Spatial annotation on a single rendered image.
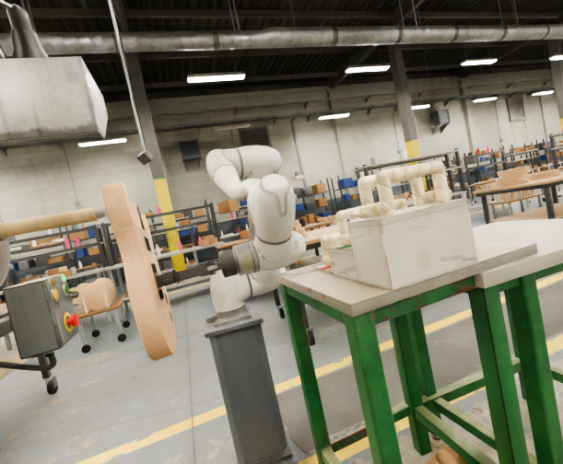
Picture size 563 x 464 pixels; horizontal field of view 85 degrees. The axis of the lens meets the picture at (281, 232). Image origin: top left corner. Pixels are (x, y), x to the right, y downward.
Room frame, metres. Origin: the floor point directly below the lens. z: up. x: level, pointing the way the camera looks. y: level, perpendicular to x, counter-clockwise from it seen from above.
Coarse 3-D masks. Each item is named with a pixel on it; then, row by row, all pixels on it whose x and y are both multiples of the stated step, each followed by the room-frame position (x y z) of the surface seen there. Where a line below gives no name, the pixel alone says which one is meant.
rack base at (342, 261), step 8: (328, 248) 0.99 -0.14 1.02; (336, 256) 0.94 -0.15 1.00; (344, 256) 0.90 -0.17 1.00; (352, 256) 0.85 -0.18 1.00; (336, 264) 0.96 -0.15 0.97; (344, 264) 0.91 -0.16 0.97; (352, 264) 0.86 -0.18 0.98; (336, 272) 0.97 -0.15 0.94; (344, 272) 0.92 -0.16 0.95; (352, 272) 0.87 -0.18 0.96
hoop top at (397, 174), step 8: (392, 168) 0.75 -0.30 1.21; (400, 168) 0.75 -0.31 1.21; (408, 168) 0.75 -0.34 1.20; (416, 168) 0.76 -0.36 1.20; (424, 168) 0.76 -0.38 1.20; (432, 168) 0.77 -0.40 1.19; (376, 176) 0.74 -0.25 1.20; (384, 176) 0.73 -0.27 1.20; (392, 176) 0.73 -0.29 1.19; (400, 176) 0.74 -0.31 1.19; (408, 176) 0.75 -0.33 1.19; (416, 176) 0.76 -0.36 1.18
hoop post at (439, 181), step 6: (444, 168) 0.78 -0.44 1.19; (432, 174) 0.79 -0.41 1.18; (438, 174) 0.78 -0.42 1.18; (444, 174) 0.78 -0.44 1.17; (438, 180) 0.78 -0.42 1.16; (444, 180) 0.78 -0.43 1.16; (438, 186) 0.78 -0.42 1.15; (444, 186) 0.78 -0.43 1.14; (438, 192) 0.78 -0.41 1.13; (444, 192) 0.78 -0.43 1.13; (438, 198) 0.79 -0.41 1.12; (444, 198) 0.78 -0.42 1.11
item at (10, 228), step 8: (88, 208) 0.71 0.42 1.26; (40, 216) 0.68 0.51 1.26; (48, 216) 0.68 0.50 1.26; (56, 216) 0.69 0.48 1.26; (64, 216) 0.69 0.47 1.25; (72, 216) 0.69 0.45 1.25; (80, 216) 0.70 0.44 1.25; (88, 216) 0.70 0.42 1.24; (0, 224) 0.66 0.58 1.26; (8, 224) 0.66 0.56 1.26; (16, 224) 0.66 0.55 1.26; (24, 224) 0.67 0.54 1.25; (32, 224) 0.67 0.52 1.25; (40, 224) 0.67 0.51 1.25; (48, 224) 0.68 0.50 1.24; (56, 224) 0.69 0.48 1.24; (64, 224) 0.69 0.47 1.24; (72, 224) 0.70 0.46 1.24; (0, 232) 0.65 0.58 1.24; (8, 232) 0.66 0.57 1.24; (16, 232) 0.66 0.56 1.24; (24, 232) 0.67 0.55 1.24
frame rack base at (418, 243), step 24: (384, 216) 0.74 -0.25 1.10; (408, 216) 0.73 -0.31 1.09; (432, 216) 0.75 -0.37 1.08; (456, 216) 0.77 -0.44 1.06; (360, 240) 0.79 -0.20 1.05; (384, 240) 0.71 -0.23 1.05; (408, 240) 0.73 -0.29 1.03; (432, 240) 0.74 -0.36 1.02; (456, 240) 0.77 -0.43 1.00; (360, 264) 0.82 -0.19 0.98; (384, 264) 0.71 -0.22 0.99; (408, 264) 0.72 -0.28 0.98; (432, 264) 0.74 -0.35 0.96; (456, 264) 0.76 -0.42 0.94; (384, 288) 0.73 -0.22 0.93
